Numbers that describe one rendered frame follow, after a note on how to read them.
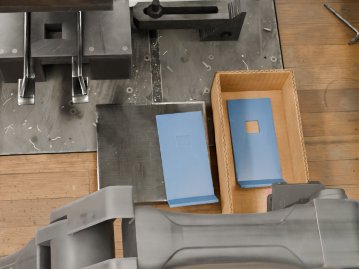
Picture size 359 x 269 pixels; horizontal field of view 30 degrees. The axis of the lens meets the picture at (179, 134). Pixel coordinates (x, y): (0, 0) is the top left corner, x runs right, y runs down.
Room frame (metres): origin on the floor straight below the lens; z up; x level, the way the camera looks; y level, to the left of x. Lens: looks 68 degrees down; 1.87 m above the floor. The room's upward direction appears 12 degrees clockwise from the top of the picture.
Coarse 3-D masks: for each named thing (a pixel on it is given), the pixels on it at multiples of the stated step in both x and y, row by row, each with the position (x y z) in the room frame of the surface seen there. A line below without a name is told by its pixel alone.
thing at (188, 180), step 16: (192, 112) 0.42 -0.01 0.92; (160, 128) 0.38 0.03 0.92; (176, 128) 0.39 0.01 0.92; (192, 128) 0.40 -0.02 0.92; (160, 144) 0.36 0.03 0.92; (192, 144) 0.37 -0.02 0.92; (176, 160) 0.34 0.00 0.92; (192, 160) 0.34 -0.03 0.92; (208, 160) 0.35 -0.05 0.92; (176, 176) 0.31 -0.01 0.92; (192, 176) 0.32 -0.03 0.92; (208, 176) 0.32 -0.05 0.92; (176, 192) 0.29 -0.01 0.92; (192, 192) 0.29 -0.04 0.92; (208, 192) 0.30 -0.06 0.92
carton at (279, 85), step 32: (224, 96) 0.47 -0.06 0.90; (256, 96) 0.48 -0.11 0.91; (288, 96) 0.47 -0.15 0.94; (224, 128) 0.41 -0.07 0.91; (256, 128) 0.42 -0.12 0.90; (288, 128) 0.43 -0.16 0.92; (224, 160) 0.34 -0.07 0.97; (288, 160) 0.38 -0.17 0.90; (224, 192) 0.30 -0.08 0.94; (256, 192) 0.32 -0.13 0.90
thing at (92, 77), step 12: (12, 60) 0.42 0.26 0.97; (36, 60) 0.43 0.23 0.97; (48, 60) 0.44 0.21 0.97; (60, 60) 0.44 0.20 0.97; (84, 60) 0.45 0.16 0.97; (96, 60) 0.45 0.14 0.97; (108, 60) 0.46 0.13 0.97; (120, 60) 0.46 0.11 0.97; (0, 72) 0.42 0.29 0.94; (12, 72) 0.42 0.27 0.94; (36, 72) 0.43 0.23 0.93; (96, 72) 0.45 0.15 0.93; (108, 72) 0.46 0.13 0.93; (120, 72) 0.46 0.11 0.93
